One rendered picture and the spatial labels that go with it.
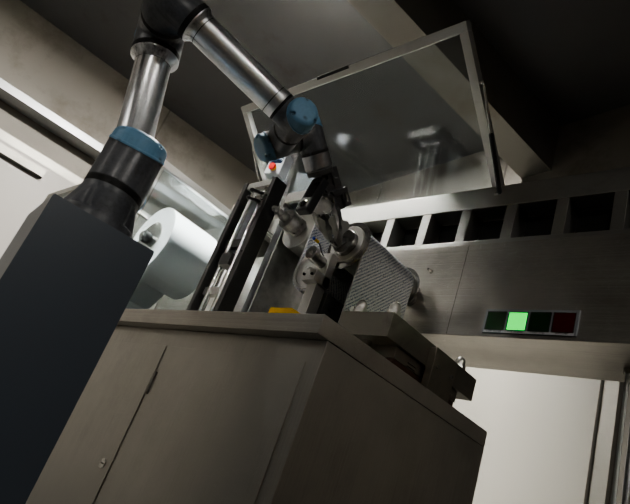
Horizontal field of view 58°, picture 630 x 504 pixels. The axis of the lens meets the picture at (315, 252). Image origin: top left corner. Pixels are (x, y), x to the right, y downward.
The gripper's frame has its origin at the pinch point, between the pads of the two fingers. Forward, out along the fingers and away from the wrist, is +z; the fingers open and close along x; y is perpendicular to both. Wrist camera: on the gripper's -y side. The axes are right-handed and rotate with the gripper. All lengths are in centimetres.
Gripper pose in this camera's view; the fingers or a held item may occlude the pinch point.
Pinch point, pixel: (334, 243)
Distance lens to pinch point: 156.5
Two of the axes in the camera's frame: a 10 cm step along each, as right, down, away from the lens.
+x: -7.0, 0.6, 7.1
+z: 2.7, 9.4, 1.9
